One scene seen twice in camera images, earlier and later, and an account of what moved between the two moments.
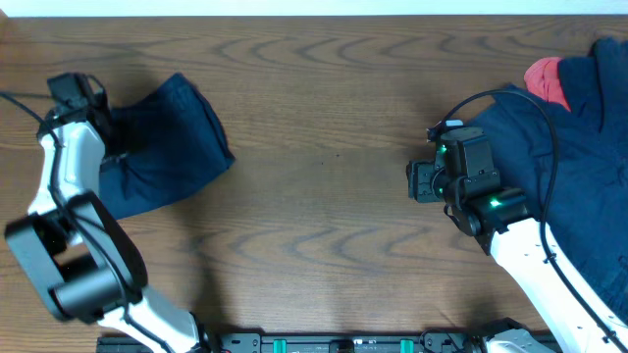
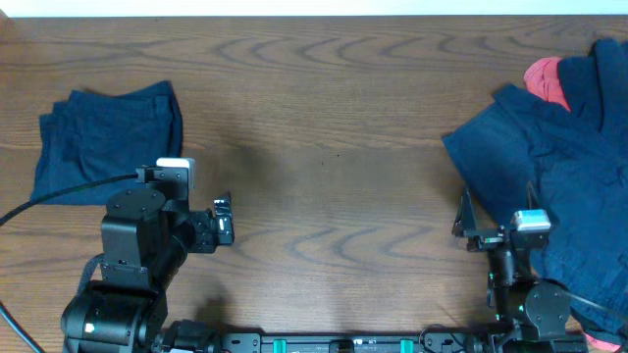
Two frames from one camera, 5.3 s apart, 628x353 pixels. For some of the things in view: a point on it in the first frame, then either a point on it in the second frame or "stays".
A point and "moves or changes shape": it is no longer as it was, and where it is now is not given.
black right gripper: x=421 y=174 to x=467 y=225
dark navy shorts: x=164 y=144 moves or changes shape
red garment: x=542 y=77 stays
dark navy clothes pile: x=571 y=167 stays
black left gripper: x=109 y=126 to x=208 y=227
